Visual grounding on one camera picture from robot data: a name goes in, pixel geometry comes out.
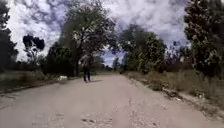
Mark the dry grass verge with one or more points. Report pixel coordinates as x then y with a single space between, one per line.
20 79
186 83

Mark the person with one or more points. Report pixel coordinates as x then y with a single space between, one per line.
86 66

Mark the small white object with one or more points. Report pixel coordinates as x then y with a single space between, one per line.
62 77

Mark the row of trees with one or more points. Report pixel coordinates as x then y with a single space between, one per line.
83 36

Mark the pale cracked paved road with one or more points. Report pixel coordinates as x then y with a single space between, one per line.
110 103

